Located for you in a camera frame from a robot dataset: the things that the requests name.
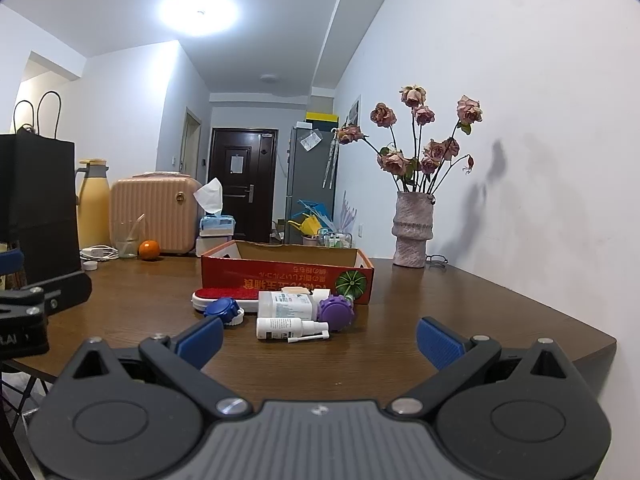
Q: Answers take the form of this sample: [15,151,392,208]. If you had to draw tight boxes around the yellow box on refrigerator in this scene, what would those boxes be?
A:
[305,112,338,124]

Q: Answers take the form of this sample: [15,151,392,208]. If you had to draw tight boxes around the white bottle cap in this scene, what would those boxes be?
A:
[224,308,245,326]

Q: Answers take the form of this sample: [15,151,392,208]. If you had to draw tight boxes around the pink ribbed suitcase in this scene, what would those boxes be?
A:
[108,171,202,255]

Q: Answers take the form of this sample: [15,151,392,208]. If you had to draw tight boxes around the white medicine bottle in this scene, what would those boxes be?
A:
[257,292,318,321]

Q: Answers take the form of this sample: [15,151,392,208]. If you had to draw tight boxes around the eyeglasses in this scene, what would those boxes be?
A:
[425,254,448,268]

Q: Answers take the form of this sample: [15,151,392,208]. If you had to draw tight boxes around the red white lint brush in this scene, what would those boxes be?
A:
[191,287,258,313]

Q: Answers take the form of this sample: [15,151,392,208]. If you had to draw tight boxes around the red cardboard box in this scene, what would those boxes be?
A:
[201,240,374,304]

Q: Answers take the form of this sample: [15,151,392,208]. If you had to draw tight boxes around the grey refrigerator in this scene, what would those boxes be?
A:
[285,120,335,220]

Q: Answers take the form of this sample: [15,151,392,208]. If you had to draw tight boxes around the dried pink roses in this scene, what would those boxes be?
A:
[333,84,483,197]

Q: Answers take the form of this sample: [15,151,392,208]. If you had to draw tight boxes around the black paper bag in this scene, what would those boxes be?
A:
[1,104,81,284]

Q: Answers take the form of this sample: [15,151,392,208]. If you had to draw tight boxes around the yellow watering can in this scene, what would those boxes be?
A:
[288,214,322,237]

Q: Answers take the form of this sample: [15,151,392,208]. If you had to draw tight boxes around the round ceiling lamp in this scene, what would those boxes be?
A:
[155,0,241,38]

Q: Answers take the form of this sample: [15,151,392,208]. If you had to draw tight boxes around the blue bottle cap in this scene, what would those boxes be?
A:
[204,297,239,322]

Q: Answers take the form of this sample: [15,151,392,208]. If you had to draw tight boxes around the purple bottle cap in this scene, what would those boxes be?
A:
[318,295,355,332]

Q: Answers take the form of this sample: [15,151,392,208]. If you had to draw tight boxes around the white charger with cable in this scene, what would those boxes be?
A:
[79,244,119,272]

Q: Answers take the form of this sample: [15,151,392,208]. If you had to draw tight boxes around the white spray bottle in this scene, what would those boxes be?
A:
[256,318,330,344]

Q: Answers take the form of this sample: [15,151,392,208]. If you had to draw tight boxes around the wire storage rack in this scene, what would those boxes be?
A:
[318,228,352,248]

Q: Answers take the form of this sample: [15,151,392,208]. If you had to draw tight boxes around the clear drinking glass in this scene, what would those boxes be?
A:
[113,214,145,259]

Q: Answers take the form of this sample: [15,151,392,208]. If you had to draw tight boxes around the orange fruit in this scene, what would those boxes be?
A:
[138,240,160,261]

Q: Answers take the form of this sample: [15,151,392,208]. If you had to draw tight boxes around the pink ceramic vase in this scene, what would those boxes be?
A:
[392,192,434,269]

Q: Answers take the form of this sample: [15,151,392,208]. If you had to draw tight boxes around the blue tissue pack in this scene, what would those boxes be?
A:
[193,178,235,237]

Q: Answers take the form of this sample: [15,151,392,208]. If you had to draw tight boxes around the dark entrance door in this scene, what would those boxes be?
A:
[208,127,278,243]

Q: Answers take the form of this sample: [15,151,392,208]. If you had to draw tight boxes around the white box under tissues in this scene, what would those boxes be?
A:
[195,236,232,257]

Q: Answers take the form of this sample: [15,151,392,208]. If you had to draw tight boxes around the yellow thermos jug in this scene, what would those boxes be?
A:
[76,158,110,249]

